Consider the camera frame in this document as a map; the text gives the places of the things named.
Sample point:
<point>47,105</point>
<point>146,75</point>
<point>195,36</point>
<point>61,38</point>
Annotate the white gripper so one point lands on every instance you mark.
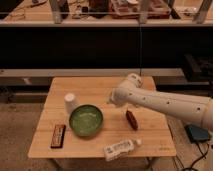
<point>118,97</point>

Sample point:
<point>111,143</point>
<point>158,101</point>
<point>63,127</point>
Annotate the green ceramic bowl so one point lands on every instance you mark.
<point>86,120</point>

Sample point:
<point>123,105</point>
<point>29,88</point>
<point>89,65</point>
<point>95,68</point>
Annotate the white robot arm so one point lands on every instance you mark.
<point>194,109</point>

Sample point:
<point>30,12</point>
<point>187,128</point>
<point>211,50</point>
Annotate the brown sausage-shaped object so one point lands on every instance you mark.
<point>131,119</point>

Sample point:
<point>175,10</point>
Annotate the wooden table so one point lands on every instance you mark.
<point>152,126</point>

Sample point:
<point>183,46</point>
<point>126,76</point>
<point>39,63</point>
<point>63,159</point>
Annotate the white paper cup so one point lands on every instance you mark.
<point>70,102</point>

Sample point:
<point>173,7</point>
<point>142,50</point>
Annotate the white plastic bottle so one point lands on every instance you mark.
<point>121,148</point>

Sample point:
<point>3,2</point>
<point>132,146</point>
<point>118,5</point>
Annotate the dark chocolate bar box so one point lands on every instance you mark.
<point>58,136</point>

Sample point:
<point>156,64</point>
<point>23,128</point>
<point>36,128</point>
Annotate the blue foot pedal box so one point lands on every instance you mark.
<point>197,134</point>

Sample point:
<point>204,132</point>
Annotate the red tray of items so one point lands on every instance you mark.
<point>133,8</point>

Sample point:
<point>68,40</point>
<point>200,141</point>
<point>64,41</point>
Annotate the long workbench shelf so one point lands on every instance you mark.
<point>78,13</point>

